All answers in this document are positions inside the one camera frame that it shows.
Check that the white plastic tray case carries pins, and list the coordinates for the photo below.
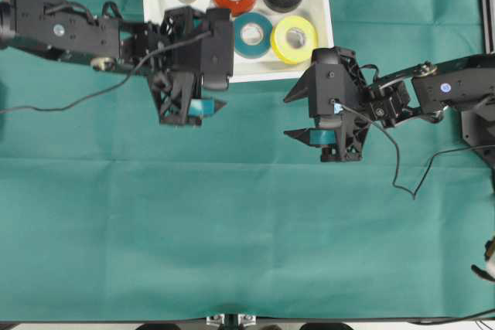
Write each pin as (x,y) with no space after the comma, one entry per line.
(269,66)

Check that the yellow tape roll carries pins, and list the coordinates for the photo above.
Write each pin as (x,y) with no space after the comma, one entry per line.
(293,39)

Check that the metal bracket at table edge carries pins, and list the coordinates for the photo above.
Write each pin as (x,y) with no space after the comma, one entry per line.
(231,321)

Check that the teal tape roll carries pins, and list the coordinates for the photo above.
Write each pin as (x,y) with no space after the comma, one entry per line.
(252,33)

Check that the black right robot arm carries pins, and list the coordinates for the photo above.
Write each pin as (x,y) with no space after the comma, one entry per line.
(426,90)

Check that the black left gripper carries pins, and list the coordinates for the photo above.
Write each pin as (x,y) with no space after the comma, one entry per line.
(177,94)

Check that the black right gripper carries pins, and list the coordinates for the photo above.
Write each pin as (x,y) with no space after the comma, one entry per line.
(342,144)

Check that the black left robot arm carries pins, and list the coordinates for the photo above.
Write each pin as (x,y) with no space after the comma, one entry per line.
(68,32)

